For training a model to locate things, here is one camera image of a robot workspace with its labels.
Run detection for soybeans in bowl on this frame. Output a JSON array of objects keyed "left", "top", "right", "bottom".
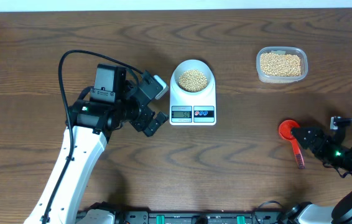
[{"left": 178, "top": 69, "right": 208, "bottom": 93}]

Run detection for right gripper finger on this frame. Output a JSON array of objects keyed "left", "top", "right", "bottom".
[
  {"left": 297, "top": 138, "right": 322, "bottom": 157},
  {"left": 291, "top": 128, "right": 325, "bottom": 140}
]

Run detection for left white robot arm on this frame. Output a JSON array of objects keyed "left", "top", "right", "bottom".
[{"left": 25, "top": 63, "right": 169, "bottom": 223}]

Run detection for red plastic measuring scoop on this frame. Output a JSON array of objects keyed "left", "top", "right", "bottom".
[{"left": 278, "top": 119, "right": 305, "bottom": 169}]

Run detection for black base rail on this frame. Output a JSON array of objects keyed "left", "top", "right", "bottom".
[{"left": 75, "top": 202, "right": 290, "bottom": 224}]

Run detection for clear plastic soybean container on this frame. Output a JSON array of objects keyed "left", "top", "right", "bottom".
[{"left": 256, "top": 47, "right": 308, "bottom": 84}]

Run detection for white digital kitchen scale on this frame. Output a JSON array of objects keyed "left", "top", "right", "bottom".
[{"left": 170, "top": 76, "right": 216, "bottom": 126}]

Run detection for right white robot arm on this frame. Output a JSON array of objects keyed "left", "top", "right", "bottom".
[{"left": 282, "top": 128, "right": 352, "bottom": 224}]

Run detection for white round bowl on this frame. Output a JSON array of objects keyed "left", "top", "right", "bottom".
[{"left": 172, "top": 59, "right": 215, "bottom": 94}]

